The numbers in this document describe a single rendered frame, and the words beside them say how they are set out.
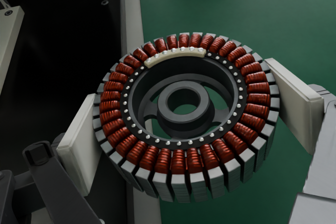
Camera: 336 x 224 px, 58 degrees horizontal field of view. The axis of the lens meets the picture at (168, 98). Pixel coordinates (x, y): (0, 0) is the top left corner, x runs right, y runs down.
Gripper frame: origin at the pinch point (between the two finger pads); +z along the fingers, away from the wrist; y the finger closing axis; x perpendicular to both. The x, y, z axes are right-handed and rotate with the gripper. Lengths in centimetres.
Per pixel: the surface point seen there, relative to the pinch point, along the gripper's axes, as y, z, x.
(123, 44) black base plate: -5.2, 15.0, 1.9
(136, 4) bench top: -3.6, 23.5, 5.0
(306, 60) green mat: 12.1, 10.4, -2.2
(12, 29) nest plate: -17.6, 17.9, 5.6
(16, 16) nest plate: -17.6, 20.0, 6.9
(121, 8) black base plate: -5.2, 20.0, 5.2
